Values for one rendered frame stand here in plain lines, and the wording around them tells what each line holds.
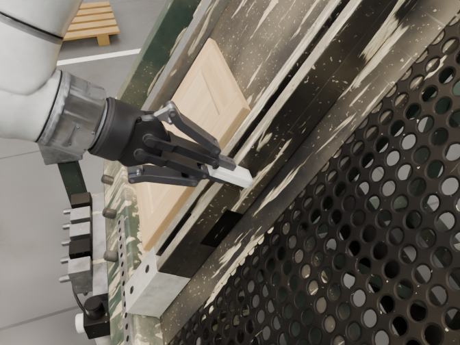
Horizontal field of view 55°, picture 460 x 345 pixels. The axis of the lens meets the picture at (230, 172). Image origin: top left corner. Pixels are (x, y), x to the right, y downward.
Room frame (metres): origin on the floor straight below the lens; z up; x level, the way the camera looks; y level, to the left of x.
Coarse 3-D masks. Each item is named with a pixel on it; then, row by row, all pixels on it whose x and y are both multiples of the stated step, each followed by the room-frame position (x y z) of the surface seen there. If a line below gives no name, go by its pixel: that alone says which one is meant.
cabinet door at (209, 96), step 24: (216, 48) 0.94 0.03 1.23; (192, 72) 0.95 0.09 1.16; (216, 72) 0.85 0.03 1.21; (192, 96) 0.88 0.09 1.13; (216, 96) 0.79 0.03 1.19; (240, 96) 0.73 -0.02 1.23; (192, 120) 0.81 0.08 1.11; (216, 120) 0.73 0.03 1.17; (240, 120) 0.68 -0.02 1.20; (144, 192) 0.78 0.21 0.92; (168, 192) 0.70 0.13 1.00; (144, 216) 0.71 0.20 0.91; (168, 216) 0.65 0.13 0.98; (144, 240) 0.65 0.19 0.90
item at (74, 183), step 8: (64, 168) 1.13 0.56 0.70; (72, 168) 1.14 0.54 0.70; (80, 168) 1.19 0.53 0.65; (64, 176) 1.13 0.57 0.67; (72, 176) 1.14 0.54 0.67; (80, 176) 1.15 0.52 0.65; (64, 184) 1.13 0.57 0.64; (72, 184) 1.13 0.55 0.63; (80, 184) 1.14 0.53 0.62; (72, 192) 1.13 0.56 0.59; (80, 192) 1.14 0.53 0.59
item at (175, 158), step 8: (136, 152) 0.44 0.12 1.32; (144, 152) 0.45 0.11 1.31; (144, 160) 0.44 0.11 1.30; (152, 160) 0.44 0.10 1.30; (160, 160) 0.45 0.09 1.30; (168, 160) 0.45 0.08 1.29; (176, 160) 0.46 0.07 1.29; (184, 160) 0.47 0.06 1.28; (192, 160) 0.48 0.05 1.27; (176, 168) 0.46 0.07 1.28; (184, 168) 0.46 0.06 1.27; (192, 168) 0.46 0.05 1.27; (200, 176) 0.46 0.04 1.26; (208, 176) 0.47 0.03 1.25
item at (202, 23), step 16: (208, 0) 1.06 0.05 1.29; (224, 0) 1.05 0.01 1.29; (208, 16) 1.04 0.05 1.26; (192, 32) 1.03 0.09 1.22; (208, 32) 1.04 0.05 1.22; (176, 48) 1.07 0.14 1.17; (192, 48) 1.03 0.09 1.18; (176, 64) 1.02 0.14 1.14; (160, 80) 1.04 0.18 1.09; (176, 80) 1.02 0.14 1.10; (160, 96) 1.01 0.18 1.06
